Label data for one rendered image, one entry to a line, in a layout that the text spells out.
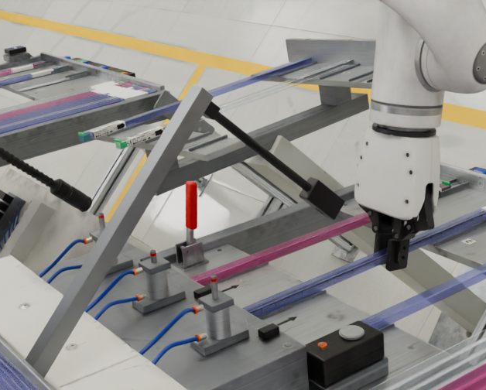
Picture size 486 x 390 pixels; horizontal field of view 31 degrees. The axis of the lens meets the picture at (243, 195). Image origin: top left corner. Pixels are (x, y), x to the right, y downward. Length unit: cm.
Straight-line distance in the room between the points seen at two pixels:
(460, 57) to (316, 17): 212
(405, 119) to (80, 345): 45
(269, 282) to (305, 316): 10
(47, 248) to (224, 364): 149
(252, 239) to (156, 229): 183
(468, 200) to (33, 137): 94
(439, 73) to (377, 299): 137
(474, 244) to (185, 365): 48
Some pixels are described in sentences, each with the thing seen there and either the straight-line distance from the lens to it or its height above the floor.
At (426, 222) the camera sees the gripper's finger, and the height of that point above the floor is 94.
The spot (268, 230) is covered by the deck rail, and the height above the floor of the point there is 93.
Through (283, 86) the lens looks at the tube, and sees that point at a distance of 152.
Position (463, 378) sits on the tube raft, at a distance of 86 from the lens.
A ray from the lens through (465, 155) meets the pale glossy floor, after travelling 236.
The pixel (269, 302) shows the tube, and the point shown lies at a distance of 100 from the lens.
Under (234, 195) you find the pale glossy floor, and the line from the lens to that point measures 283.
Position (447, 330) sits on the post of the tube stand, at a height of 1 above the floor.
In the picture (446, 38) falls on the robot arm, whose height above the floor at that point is 111.
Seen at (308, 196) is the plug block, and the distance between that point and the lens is 82.
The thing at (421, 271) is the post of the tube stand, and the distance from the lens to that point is 182.
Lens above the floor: 173
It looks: 38 degrees down
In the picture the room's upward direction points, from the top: 54 degrees counter-clockwise
